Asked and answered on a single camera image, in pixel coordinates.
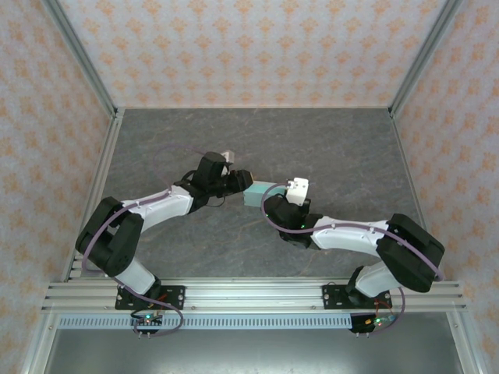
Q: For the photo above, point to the foldable paper box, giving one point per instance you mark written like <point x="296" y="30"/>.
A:
<point x="257" y="192"/>

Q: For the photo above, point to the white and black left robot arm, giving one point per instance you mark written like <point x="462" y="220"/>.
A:
<point x="160" y="206"/>

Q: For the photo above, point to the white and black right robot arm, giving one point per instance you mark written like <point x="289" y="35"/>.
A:
<point x="347" y="235"/>

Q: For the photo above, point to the long aluminium mounting beam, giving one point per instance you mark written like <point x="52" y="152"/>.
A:
<point x="253" y="294"/>

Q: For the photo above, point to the grey metal sheet shelf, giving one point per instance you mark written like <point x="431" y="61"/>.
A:
<point x="249" y="354"/>

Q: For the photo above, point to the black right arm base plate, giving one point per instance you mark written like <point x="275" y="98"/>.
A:
<point x="333" y="296"/>

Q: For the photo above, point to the aluminium table side rail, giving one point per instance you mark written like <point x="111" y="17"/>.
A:
<point x="413" y="183"/>
<point x="99" y="183"/>

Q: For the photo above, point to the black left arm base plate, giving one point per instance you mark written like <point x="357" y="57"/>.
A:
<point x="173" y="296"/>

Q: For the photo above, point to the aluminium frame post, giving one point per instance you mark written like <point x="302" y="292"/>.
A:
<point x="78" y="54"/>
<point x="425" y="54"/>

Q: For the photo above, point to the aluminium frame leg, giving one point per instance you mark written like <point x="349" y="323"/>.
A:
<point x="464" y="346"/>
<point x="39" y="346"/>

